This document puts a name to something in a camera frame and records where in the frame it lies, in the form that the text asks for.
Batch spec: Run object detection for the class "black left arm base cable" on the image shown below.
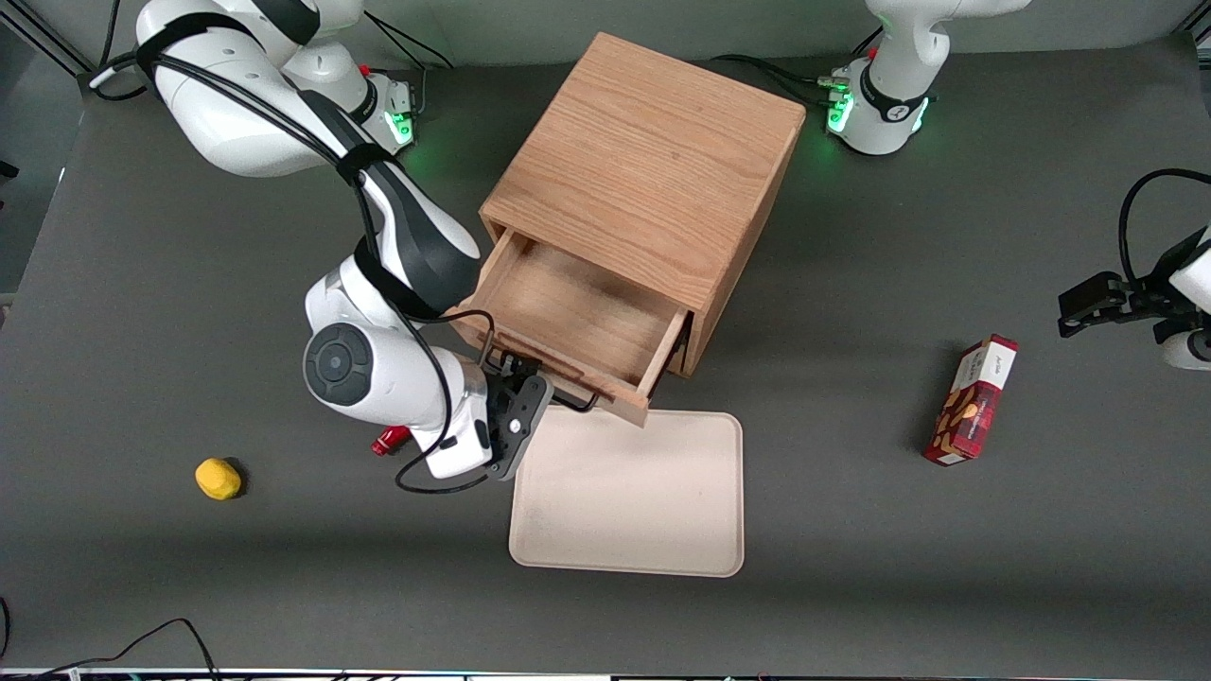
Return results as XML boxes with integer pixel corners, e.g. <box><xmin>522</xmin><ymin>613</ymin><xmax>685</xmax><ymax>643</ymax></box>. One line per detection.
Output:
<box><xmin>710</xmin><ymin>53</ymin><xmax>839</xmax><ymax>92</ymax></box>

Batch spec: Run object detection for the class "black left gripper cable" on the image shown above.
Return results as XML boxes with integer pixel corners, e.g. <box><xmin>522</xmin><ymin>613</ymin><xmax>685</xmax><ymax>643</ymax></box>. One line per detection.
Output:
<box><xmin>1118</xmin><ymin>168</ymin><xmax>1211</xmax><ymax>287</ymax></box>

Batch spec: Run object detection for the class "black metal drawer handle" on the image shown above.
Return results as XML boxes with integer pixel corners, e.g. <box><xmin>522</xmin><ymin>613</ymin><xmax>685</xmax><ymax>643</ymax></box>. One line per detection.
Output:
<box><xmin>539</xmin><ymin>382</ymin><xmax>603</xmax><ymax>415</ymax></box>

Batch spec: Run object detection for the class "wooden drawer with handle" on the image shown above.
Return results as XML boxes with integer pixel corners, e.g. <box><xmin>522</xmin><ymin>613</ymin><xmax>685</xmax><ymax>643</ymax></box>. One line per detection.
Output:
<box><xmin>448</xmin><ymin>227</ymin><xmax>697</xmax><ymax>428</ymax></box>

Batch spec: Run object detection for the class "yellow lemon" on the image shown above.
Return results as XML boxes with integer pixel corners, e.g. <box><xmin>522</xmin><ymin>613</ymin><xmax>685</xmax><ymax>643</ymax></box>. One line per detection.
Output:
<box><xmin>195</xmin><ymin>458</ymin><xmax>244</xmax><ymax>501</ymax></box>

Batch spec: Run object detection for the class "black arm base cable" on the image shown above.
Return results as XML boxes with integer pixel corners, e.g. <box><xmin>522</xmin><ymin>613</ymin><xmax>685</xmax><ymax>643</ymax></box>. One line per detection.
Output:
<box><xmin>363</xmin><ymin>11</ymin><xmax>456</xmax><ymax>71</ymax></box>
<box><xmin>710</xmin><ymin>53</ymin><xmax>839</xmax><ymax>92</ymax></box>

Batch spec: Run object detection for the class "beige plastic tray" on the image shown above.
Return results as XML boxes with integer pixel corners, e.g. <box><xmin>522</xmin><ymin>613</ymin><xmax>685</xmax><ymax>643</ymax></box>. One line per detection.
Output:
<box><xmin>508</xmin><ymin>405</ymin><xmax>746</xmax><ymax>579</ymax></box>

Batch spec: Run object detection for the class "red cookie box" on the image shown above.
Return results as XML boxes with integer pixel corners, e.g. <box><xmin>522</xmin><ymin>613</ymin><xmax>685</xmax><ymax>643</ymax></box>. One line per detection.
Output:
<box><xmin>923</xmin><ymin>334</ymin><xmax>1020</xmax><ymax>467</ymax></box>

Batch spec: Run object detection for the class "black right arm base cable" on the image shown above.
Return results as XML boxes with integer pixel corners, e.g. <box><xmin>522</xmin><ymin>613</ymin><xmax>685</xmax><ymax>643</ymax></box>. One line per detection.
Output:
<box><xmin>363</xmin><ymin>11</ymin><xmax>456</xmax><ymax>71</ymax></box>

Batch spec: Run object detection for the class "wooden drawer cabinet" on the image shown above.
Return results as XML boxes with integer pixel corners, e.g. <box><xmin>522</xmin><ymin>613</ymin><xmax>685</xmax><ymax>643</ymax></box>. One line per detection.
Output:
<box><xmin>480</xmin><ymin>31</ymin><xmax>808</xmax><ymax>379</ymax></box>

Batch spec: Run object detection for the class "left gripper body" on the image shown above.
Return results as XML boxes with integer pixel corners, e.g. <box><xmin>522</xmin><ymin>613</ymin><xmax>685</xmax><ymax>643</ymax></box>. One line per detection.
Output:
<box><xmin>1149</xmin><ymin>227</ymin><xmax>1211</xmax><ymax>373</ymax></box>

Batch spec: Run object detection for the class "black cable at table edge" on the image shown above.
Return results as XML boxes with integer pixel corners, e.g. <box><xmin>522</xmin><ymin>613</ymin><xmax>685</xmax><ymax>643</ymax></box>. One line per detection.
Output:
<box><xmin>0</xmin><ymin>618</ymin><xmax>221</xmax><ymax>681</ymax></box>

